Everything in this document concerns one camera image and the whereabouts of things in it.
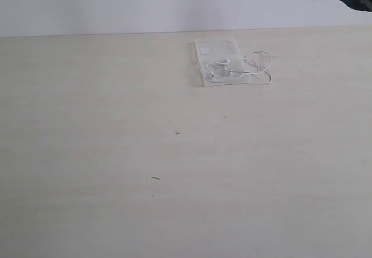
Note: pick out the clear plastic storage box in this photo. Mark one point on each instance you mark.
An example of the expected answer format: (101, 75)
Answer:
(221, 62)

